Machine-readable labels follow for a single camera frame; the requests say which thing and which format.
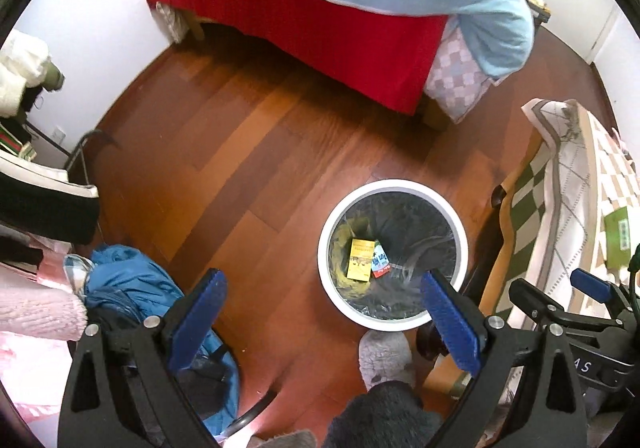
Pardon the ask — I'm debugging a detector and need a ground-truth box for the green cardboard box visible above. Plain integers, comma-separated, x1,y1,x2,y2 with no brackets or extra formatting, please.
604,208,631,270

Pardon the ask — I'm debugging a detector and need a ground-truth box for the white round trash bin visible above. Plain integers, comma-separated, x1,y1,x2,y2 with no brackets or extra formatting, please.
317,179,469,332

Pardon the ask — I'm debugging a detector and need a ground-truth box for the white grey patterned quilt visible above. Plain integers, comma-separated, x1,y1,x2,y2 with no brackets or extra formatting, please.
506,98,590,329

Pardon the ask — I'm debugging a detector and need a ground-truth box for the blue jacket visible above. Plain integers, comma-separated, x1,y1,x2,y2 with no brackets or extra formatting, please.
84,246,240,436

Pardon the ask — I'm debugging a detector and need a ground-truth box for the green checkered orange blanket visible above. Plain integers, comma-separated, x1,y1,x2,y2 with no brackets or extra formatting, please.
422,129,559,396

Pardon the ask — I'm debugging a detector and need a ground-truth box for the grey plastic bin liner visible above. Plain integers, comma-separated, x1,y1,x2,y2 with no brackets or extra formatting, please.
328,191,458,320

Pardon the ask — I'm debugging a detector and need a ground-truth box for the red blue small packet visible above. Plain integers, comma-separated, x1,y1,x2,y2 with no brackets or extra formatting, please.
371,241,392,278

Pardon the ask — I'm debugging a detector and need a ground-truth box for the beige checkered bed cover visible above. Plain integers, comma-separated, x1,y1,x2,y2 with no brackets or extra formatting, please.
578,108,639,282

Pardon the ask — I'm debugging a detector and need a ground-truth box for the black trouser leg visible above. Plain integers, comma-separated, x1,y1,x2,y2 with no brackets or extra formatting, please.
322,381,442,448

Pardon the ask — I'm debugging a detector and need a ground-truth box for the yellow box in bin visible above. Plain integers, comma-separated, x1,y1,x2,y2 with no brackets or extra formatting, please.
346,239,375,282

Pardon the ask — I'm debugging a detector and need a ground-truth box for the pink fuzzy garment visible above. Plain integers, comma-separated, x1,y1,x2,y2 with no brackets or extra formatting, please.
0,272,88,341

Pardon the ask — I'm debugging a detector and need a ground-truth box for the black white chair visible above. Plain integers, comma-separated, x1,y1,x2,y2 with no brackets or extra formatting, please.
1,152,100,246

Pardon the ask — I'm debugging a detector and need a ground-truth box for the checkered pink grey pillow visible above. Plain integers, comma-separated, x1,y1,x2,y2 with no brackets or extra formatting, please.
423,17,506,123

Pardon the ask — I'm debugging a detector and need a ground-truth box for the red bed sheet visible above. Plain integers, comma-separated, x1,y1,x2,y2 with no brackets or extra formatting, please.
146,0,448,116

